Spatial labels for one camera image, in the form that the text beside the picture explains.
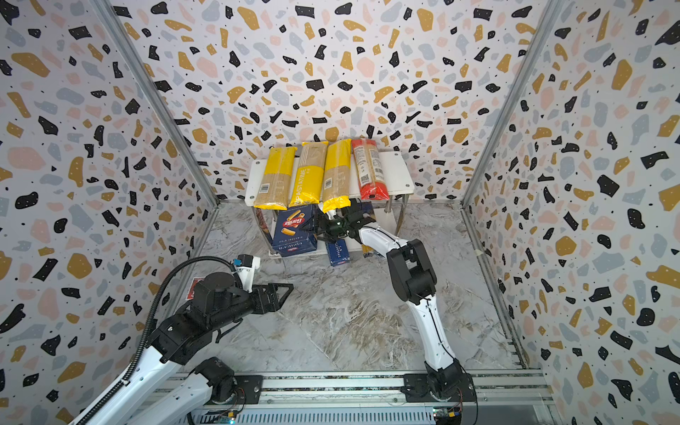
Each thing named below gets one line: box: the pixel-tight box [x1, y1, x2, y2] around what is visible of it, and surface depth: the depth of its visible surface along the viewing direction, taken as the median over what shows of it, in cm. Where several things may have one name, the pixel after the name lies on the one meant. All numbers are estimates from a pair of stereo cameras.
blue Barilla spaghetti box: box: [324, 238, 351, 267], surface depth 96 cm
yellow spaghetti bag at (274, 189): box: [253, 146, 298, 211], surface depth 78 cm
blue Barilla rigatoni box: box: [272, 203, 317, 257], surface depth 94 cm
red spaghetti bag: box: [351, 138, 390, 201], surface depth 80 cm
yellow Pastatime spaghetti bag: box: [288, 140, 330, 208], surface depth 80 cm
